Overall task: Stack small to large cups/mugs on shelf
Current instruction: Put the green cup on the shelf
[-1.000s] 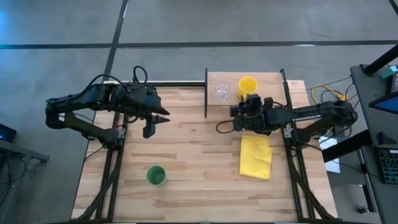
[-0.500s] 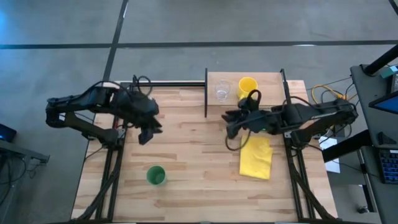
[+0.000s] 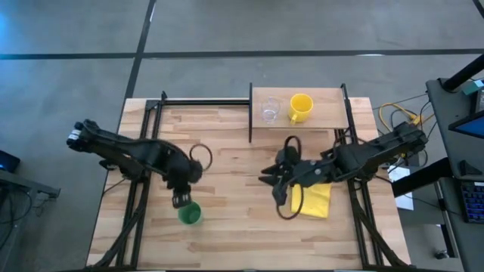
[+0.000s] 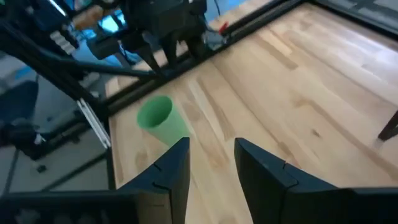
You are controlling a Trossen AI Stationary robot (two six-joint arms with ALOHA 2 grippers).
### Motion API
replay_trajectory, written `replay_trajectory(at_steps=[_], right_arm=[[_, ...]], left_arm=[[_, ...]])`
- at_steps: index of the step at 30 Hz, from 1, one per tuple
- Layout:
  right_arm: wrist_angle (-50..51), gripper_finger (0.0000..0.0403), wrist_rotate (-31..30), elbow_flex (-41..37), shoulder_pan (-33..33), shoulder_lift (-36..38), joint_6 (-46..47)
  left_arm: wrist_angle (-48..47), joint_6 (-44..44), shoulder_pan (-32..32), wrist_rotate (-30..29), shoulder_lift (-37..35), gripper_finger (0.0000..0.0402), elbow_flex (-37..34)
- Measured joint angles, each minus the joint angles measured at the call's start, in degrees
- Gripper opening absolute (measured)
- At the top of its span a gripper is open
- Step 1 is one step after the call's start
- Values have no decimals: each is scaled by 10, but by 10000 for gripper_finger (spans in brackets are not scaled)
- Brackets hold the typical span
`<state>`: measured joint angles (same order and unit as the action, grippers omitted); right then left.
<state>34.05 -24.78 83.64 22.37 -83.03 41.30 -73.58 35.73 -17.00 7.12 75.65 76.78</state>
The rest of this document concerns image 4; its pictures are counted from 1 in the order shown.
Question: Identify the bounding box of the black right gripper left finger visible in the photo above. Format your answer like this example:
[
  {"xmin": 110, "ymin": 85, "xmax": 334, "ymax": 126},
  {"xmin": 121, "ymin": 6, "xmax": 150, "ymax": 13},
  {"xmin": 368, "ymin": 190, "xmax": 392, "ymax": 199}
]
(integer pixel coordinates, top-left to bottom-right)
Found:
[{"xmin": 119, "ymin": 137, "xmax": 191, "ymax": 224}]

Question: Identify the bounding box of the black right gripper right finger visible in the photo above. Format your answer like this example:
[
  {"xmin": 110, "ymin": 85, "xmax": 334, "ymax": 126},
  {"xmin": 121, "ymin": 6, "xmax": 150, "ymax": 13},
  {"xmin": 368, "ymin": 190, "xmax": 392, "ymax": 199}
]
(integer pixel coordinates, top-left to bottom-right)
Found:
[{"xmin": 233, "ymin": 138, "xmax": 340, "ymax": 224}]

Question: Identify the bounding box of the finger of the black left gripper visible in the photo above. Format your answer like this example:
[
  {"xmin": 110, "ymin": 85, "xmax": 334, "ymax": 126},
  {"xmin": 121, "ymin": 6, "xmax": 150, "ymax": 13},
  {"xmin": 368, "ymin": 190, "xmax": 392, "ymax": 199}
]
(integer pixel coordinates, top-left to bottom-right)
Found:
[
  {"xmin": 160, "ymin": 37, "xmax": 180, "ymax": 69},
  {"xmin": 185, "ymin": 35, "xmax": 208, "ymax": 59}
]

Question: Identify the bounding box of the green plastic cup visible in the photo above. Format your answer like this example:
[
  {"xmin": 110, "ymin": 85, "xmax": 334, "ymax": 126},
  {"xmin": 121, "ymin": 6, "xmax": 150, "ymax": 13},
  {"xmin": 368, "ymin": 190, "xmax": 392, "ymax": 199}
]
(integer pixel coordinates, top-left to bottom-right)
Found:
[{"xmin": 136, "ymin": 95, "xmax": 192, "ymax": 147}]

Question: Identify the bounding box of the black table end rail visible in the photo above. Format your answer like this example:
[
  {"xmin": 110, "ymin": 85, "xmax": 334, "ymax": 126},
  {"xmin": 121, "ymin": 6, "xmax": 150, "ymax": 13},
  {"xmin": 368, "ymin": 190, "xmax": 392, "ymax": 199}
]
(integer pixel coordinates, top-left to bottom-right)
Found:
[{"xmin": 104, "ymin": 0, "xmax": 307, "ymax": 116}]

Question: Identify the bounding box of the silver aluminium rail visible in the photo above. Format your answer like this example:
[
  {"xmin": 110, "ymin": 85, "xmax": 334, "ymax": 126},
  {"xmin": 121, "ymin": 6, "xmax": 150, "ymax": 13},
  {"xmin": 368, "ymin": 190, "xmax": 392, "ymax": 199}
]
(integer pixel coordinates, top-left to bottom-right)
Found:
[{"xmin": 75, "ymin": 97, "xmax": 113, "ymax": 150}]

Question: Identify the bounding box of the black diagonal frame strut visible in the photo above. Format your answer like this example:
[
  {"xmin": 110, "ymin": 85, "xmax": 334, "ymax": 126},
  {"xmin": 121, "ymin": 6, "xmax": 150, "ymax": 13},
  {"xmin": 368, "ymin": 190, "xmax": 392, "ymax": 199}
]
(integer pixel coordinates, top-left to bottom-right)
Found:
[{"xmin": 0, "ymin": 21, "xmax": 110, "ymax": 116}]

